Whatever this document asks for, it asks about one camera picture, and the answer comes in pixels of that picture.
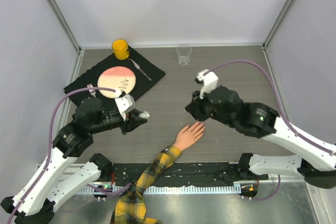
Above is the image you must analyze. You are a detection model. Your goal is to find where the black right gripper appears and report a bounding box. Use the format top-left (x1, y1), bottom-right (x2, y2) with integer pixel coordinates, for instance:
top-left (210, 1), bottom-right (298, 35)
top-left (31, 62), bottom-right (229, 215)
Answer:
top-left (187, 86), bottom-right (236, 129)

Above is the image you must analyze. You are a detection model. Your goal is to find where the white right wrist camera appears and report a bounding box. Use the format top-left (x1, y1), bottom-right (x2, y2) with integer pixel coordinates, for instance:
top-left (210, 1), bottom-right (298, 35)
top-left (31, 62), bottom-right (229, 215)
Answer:
top-left (196, 69), bottom-right (218, 99)

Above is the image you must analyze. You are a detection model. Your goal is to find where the clear plastic cup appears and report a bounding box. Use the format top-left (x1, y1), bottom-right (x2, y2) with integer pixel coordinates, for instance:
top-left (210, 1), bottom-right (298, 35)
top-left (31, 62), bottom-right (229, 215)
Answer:
top-left (176, 45), bottom-right (192, 66)

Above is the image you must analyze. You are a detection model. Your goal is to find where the black cloth placemat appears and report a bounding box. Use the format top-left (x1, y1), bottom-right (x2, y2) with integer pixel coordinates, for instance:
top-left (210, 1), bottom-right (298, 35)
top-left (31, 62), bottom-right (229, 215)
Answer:
top-left (64, 47), bottom-right (165, 100)

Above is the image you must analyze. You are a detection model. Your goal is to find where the silver fork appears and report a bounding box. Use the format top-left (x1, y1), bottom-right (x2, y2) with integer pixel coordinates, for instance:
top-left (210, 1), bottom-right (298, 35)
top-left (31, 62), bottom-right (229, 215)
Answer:
top-left (87, 84), bottom-right (96, 97)

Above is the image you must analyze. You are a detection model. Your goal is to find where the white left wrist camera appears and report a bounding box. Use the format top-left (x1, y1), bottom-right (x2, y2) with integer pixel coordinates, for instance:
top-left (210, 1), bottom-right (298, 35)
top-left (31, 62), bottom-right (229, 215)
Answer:
top-left (114, 90), bottom-right (135, 121)

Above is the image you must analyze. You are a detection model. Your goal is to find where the mannequin hand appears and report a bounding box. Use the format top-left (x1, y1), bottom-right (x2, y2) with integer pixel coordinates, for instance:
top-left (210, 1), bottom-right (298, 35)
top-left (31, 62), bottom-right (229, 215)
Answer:
top-left (173, 122), bottom-right (205, 152)

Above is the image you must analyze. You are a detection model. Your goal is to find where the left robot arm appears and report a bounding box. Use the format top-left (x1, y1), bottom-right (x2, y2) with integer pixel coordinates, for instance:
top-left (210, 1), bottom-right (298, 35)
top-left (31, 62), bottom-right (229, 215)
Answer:
top-left (1, 95), bottom-right (150, 223)

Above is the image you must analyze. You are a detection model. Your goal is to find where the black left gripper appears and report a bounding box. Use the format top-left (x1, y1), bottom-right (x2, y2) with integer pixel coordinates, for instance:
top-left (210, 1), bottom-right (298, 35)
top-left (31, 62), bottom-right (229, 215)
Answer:
top-left (90, 108), bottom-right (148, 134)

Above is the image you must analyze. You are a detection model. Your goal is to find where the clear nail polish bottle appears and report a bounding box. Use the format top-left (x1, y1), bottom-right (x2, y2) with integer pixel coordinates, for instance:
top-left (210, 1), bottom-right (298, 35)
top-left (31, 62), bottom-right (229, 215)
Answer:
top-left (139, 111), bottom-right (150, 120)

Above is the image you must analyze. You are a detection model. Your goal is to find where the white slotted cable duct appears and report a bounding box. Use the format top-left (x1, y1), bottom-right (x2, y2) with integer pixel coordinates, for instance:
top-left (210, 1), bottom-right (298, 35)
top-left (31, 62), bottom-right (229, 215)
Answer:
top-left (76, 184), bottom-right (241, 196)

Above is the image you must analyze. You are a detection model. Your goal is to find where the silver table knife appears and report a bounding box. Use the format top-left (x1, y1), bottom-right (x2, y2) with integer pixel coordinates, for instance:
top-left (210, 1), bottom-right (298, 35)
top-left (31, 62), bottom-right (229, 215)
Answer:
top-left (129, 58), bottom-right (152, 81)

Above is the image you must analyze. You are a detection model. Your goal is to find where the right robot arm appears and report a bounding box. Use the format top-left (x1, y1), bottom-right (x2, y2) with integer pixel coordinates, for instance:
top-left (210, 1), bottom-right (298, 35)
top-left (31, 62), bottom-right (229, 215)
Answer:
top-left (185, 86), bottom-right (335, 189)

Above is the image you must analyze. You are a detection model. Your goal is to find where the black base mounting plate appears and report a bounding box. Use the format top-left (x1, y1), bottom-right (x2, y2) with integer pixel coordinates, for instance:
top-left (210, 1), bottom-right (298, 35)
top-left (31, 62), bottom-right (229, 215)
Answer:
top-left (104, 161), bottom-right (270, 183)

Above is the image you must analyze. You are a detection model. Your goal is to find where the pink round plate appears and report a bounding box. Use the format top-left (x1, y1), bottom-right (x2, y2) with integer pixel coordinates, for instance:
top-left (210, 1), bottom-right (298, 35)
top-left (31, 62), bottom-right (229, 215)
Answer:
top-left (97, 66), bottom-right (136, 99)

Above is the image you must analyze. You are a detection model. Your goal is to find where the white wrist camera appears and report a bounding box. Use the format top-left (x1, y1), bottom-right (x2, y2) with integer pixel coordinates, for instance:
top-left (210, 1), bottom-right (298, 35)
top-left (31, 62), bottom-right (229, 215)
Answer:
top-left (196, 69), bottom-right (218, 99)
top-left (114, 90), bottom-right (135, 121)

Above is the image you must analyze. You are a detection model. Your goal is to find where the yellow plaid sleeve forearm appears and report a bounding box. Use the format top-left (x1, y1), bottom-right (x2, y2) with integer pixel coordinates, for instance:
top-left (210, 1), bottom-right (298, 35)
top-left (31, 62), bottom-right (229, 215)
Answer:
top-left (110, 146), bottom-right (181, 224)

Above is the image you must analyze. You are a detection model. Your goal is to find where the yellow mug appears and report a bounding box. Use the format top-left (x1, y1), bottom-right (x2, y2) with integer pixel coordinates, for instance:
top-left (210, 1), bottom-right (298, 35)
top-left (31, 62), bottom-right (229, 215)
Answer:
top-left (112, 39), bottom-right (130, 60)

